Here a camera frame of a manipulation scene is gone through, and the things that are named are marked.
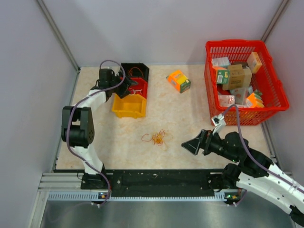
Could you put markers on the black storage bin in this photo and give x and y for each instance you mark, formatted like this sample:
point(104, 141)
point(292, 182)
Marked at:
point(136, 70)

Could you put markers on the green white box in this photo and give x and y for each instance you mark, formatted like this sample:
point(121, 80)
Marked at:
point(222, 75)

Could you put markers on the aluminium corner post right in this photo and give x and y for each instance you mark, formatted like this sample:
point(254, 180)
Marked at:
point(275, 19)

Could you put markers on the aluminium corner post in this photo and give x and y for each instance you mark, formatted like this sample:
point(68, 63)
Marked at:
point(57, 33)
point(275, 19)

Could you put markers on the white slotted cable duct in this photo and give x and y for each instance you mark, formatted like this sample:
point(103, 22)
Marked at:
point(76, 196)

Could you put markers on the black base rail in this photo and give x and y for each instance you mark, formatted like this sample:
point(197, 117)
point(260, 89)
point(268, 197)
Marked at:
point(165, 183)

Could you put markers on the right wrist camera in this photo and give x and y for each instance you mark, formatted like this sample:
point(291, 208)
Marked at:
point(219, 123)

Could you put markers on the orange yellow packet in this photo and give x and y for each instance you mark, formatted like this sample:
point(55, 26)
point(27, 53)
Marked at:
point(254, 101)

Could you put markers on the red plastic basket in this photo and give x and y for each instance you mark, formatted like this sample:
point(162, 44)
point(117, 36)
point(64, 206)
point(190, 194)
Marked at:
point(265, 80)

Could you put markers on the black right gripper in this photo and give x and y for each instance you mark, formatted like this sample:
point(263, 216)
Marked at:
point(205, 137)

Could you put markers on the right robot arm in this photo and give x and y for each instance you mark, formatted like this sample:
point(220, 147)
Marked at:
point(252, 171)

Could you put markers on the brown cardboard box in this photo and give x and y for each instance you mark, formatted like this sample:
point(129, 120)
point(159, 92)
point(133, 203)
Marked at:
point(239, 77)

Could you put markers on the clear wrapped white packet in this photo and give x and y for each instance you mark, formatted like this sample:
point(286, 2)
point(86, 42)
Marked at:
point(226, 100)

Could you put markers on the aluminium corner post left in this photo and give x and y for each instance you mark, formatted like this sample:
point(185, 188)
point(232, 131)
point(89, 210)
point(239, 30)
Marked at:
point(57, 33)

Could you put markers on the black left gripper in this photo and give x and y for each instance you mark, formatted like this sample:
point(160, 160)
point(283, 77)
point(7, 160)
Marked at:
point(123, 91)

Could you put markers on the yellow storage bin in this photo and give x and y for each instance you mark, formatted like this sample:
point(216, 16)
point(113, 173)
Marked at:
point(130, 106)

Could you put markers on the orange green carton box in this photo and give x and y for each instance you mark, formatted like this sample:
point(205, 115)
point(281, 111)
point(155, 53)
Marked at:
point(179, 81)

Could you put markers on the beige orange box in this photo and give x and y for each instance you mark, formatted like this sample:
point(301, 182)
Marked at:
point(254, 62)

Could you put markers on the red storage bin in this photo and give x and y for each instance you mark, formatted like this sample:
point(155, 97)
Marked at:
point(140, 89)

